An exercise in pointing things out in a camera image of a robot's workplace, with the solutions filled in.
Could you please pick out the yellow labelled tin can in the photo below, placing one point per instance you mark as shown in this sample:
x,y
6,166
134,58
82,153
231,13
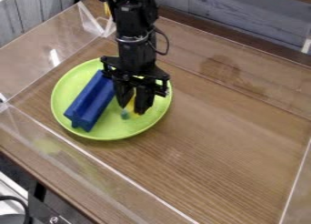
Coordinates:
x,y
107,11

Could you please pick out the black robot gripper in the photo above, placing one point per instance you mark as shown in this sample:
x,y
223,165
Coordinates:
x,y
134,70

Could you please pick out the black metal bracket with bolt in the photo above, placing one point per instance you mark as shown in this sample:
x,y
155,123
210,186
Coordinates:
x,y
43,214

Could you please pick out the yellow toy banana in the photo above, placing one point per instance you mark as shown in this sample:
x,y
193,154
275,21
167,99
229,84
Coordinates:
x,y
127,112

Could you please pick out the clear acrylic tray walls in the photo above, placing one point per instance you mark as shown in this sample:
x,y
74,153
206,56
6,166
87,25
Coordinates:
x,y
226,160

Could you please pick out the green round plate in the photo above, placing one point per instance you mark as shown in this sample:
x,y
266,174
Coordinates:
x,y
111,126

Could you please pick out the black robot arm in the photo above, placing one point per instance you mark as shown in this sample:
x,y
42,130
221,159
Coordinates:
x,y
135,17

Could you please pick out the blue star-shaped block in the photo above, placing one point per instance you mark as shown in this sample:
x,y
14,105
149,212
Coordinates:
x,y
93,100

